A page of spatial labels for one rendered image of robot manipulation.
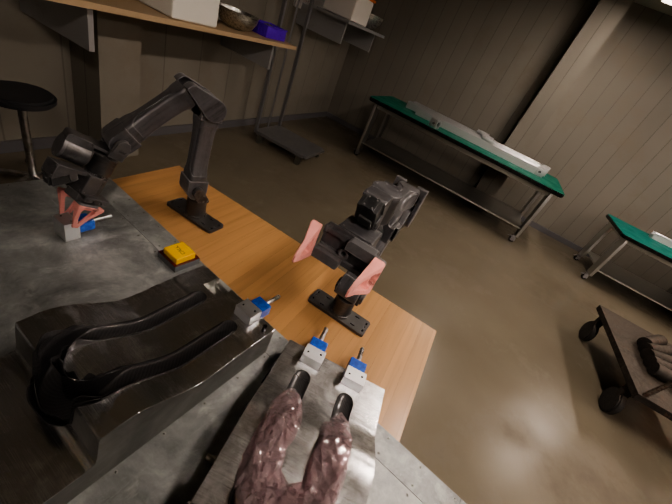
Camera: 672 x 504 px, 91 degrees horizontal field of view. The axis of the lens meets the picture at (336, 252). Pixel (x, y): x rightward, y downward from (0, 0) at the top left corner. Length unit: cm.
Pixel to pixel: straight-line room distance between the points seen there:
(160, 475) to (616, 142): 589
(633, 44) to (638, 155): 135
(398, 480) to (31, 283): 92
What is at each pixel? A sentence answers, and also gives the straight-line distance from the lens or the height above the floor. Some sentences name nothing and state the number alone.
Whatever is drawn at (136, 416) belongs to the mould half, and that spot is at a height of 93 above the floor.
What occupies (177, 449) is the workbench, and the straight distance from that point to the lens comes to 76.
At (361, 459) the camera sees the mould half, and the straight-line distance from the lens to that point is 72.
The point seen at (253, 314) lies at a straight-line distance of 79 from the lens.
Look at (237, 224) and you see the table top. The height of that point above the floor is 80.
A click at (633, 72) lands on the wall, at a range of 594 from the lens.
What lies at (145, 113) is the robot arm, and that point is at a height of 115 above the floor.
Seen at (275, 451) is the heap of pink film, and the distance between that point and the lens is 66.
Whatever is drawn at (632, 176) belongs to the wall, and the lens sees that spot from 611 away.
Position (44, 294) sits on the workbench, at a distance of 99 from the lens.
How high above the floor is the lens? 151
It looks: 33 degrees down
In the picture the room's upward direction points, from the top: 25 degrees clockwise
